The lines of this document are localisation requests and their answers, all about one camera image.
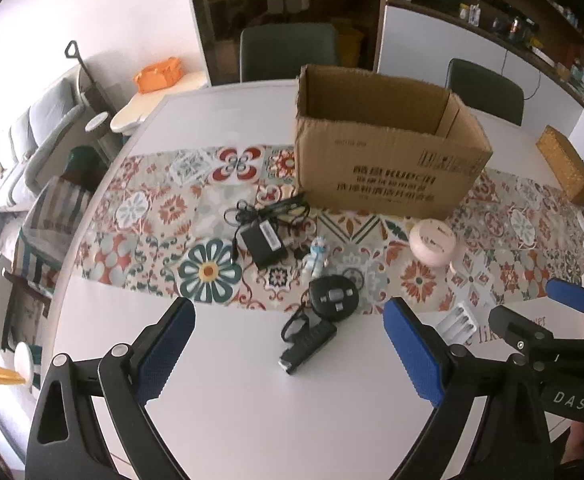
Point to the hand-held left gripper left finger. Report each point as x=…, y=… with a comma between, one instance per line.
x=169, y=345

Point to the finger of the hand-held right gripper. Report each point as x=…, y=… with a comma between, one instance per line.
x=569, y=294
x=516, y=327

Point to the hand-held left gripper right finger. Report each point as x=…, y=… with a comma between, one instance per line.
x=411, y=350

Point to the round black plug adapter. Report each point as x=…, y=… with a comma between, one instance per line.
x=332, y=297

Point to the pink round device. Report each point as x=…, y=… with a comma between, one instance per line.
x=431, y=242

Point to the small white blue figurine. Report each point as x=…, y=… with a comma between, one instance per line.
x=318, y=255

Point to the brown cardboard box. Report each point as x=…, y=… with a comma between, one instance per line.
x=371, y=170

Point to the white battery case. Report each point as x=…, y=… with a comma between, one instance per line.
x=459, y=322

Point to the woven wicker box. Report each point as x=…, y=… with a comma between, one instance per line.
x=566, y=162

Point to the floral patterned table runner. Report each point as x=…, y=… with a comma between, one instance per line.
x=137, y=210

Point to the dark grey dining chair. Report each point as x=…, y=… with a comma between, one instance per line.
x=289, y=52
x=484, y=90

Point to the white side table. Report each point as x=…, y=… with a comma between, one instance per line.
x=142, y=107

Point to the grey sofa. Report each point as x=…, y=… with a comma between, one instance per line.
x=32, y=130

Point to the orange bag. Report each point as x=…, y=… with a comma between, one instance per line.
x=157, y=77

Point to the glass jar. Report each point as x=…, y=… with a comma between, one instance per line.
x=517, y=30

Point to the white sideboard cabinet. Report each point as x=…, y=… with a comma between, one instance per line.
x=421, y=40

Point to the clear pump bottle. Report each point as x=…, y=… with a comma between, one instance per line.
x=474, y=12

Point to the dark glass cabinet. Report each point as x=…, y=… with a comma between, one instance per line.
x=272, y=0

